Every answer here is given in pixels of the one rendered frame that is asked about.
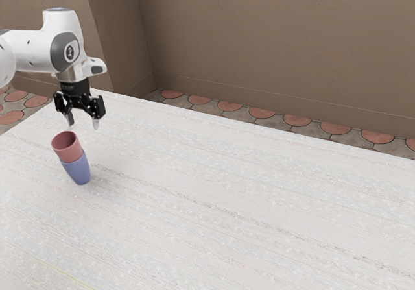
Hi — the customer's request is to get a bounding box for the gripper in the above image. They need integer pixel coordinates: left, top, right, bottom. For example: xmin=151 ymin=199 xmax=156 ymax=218
xmin=53 ymin=77 xmax=106 ymax=131

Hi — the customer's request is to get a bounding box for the pink cup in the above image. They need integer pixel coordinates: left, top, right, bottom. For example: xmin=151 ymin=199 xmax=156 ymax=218
xmin=50 ymin=130 xmax=82 ymax=162

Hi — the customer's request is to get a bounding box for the blue cup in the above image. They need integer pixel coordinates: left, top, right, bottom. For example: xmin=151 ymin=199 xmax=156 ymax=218
xmin=59 ymin=148 xmax=91 ymax=186

